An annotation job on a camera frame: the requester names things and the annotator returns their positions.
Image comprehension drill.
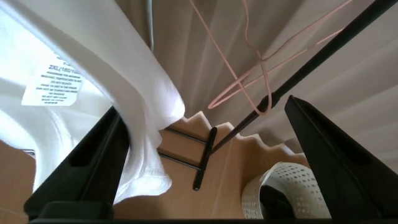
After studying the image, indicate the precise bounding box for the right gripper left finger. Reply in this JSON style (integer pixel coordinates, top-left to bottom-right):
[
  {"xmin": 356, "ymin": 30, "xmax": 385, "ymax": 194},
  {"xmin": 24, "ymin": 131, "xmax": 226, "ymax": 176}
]
[{"xmin": 24, "ymin": 105, "xmax": 131, "ymax": 218}]

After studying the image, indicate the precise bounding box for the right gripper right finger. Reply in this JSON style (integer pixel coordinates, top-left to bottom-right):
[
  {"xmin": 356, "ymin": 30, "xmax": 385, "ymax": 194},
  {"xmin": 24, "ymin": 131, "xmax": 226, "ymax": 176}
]
[{"xmin": 284, "ymin": 95, "xmax": 398, "ymax": 218}]

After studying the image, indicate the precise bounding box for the white printed t-shirt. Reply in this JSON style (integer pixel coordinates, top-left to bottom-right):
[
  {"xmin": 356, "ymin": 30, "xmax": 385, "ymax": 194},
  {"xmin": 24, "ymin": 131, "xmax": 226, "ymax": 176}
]
[{"xmin": 0, "ymin": 0, "xmax": 187, "ymax": 205}]

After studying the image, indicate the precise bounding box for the white laundry basket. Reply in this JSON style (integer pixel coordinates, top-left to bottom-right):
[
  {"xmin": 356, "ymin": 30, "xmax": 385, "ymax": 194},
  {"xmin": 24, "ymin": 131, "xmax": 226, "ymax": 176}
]
[{"xmin": 241, "ymin": 161, "xmax": 332, "ymax": 220}]

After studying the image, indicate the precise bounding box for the black clothes rack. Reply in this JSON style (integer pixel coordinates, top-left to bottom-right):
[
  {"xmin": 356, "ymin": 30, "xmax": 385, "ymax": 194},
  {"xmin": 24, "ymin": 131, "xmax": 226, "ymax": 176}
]
[{"xmin": 157, "ymin": 0, "xmax": 398, "ymax": 192}]

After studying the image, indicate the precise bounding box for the black garment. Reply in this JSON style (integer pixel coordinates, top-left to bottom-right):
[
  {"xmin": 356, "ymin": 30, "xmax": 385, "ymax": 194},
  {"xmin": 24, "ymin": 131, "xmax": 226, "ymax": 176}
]
[{"xmin": 259, "ymin": 185, "xmax": 296, "ymax": 220}]

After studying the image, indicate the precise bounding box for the beige curtain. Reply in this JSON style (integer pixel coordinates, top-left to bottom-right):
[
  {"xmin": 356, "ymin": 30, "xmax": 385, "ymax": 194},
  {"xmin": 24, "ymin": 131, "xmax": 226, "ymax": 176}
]
[{"xmin": 113, "ymin": 0, "xmax": 398, "ymax": 175}]

